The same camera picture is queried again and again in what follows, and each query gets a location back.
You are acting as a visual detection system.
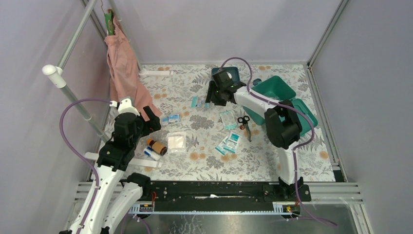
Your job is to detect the brown orange-cap syrup bottle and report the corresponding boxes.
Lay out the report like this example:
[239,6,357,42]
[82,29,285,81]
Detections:
[147,139,168,156]

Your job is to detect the black handled scissors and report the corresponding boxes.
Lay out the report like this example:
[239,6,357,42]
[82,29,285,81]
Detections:
[237,116,251,142]

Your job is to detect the white clothes rack pole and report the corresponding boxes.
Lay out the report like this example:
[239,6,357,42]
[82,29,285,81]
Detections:
[42,64,111,143]

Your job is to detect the dark teal divided tray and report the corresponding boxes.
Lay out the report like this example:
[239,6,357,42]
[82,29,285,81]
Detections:
[211,66,240,82]

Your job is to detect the white gauze pad bag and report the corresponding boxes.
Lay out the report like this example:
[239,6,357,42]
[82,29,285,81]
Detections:
[167,132,186,153]

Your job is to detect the green clothes hanger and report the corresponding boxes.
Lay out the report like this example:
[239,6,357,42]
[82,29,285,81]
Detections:
[104,9,115,36]

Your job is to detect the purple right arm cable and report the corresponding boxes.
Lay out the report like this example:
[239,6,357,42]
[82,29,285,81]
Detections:
[218,57,338,227]

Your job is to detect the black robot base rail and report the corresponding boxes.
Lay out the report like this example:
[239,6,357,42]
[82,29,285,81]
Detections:
[130,179,312,214]

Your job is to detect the white rack foot rear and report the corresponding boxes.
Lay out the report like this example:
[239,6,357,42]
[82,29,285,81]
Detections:
[139,69,174,78]

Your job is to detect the pink hanging cloth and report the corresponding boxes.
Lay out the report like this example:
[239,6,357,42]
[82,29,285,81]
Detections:
[105,18,162,120]

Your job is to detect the dark teal round lid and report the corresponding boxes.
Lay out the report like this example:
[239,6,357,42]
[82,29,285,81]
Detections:
[252,78,262,86]

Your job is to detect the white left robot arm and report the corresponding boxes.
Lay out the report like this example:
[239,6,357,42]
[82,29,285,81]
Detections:
[64,106,161,234]

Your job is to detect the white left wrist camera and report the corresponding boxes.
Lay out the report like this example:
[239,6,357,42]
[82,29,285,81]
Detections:
[110,97,140,116]

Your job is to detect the teal medicine kit box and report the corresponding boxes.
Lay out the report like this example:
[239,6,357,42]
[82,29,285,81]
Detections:
[243,76,318,137]

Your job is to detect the small blue white packet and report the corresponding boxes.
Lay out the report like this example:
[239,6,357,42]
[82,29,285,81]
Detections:
[161,114,181,126]

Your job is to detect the teal band-aid pack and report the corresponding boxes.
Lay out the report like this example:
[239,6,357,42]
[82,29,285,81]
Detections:
[220,111,238,130]

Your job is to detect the floral table cloth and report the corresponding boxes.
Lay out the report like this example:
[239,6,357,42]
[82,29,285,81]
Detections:
[123,64,335,182]

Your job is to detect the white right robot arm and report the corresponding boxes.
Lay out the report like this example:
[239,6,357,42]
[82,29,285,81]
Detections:
[206,68,314,203]

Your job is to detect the teal medical gauze packet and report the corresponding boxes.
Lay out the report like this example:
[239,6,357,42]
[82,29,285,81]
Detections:
[224,132,241,153]

